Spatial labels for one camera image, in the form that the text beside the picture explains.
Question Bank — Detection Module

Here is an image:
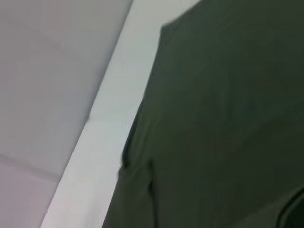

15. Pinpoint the dark green t-shirt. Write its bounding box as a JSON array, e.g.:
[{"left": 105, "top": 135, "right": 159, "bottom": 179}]
[{"left": 101, "top": 0, "right": 304, "bottom": 228}]

